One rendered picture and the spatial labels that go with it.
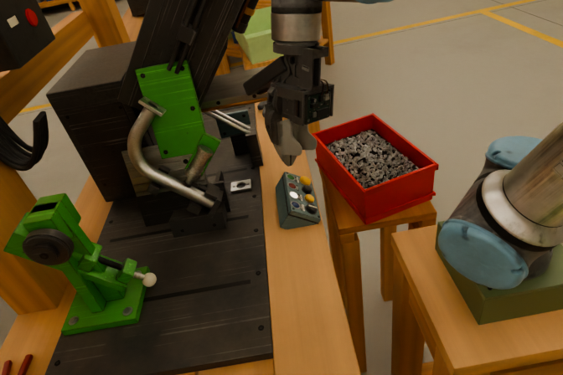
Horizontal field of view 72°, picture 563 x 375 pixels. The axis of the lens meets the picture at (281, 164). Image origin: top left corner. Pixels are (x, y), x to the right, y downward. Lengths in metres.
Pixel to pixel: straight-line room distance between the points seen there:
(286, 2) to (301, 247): 0.52
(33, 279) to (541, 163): 0.90
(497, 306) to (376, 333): 1.03
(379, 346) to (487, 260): 1.21
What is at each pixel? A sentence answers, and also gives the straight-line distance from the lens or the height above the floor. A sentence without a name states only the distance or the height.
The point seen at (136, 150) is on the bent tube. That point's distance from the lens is 0.93.
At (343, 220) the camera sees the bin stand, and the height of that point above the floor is 0.80.
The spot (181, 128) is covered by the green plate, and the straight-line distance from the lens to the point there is 0.92.
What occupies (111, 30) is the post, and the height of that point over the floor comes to 1.19.
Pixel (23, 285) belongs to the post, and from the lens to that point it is 0.99.
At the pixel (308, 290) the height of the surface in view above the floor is 0.90.
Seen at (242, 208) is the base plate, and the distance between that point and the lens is 1.00.
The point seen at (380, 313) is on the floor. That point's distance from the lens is 1.84.
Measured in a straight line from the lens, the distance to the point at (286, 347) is 0.75.
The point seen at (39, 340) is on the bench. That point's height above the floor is 0.88.
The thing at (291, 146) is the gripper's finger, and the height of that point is 1.20.
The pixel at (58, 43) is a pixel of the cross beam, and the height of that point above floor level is 1.25.
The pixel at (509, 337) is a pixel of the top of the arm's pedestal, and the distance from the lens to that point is 0.85.
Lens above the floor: 1.55
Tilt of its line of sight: 36 degrees down
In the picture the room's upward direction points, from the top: 11 degrees counter-clockwise
